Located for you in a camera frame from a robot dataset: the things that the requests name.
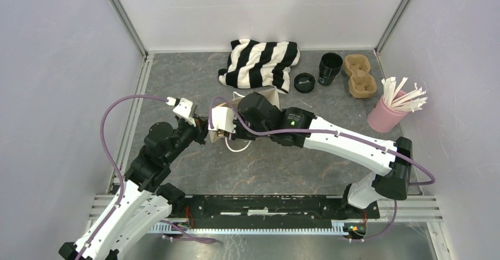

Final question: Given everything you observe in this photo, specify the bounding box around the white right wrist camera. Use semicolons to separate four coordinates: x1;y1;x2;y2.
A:
209;106;235;133

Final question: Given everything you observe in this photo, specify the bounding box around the pink straw holder cup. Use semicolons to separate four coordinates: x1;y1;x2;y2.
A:
367;95;408;133

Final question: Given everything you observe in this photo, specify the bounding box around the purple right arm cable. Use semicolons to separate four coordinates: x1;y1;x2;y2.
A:
208;96;436;242

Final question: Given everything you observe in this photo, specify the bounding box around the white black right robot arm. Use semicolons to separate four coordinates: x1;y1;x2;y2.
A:
235;93;412;218

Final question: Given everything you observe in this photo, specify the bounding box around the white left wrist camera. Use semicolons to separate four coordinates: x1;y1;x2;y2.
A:
166;97;197;126

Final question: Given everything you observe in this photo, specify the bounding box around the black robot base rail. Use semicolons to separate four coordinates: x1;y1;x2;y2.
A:
152;195;380;236

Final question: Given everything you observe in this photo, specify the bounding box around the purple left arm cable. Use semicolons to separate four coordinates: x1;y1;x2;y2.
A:
74;94;218;260

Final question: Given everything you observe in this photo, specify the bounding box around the stack of black cups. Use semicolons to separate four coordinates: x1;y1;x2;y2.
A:
318;52;343;86

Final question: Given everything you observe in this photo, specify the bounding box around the brown cardboard cup carrier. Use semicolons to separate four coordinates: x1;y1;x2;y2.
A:
344;54;377;98

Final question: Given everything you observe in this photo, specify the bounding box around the black white striped towel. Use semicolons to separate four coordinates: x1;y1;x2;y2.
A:
218;39;300;94

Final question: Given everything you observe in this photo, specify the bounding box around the white wrapped straws bundle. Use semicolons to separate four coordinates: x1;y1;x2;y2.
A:
381;77;427;113

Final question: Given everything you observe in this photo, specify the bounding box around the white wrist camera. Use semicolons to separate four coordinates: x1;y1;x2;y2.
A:
166;97;197;126
209;106;235;133

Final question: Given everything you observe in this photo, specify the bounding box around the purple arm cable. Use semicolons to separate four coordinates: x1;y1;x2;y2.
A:
208;96;436;242
74;94;218;260

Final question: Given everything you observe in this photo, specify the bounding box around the stack of black lids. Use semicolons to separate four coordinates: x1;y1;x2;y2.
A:
294;73;315;94

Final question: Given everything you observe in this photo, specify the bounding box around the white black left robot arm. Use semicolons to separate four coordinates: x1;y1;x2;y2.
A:
59;116;208;259

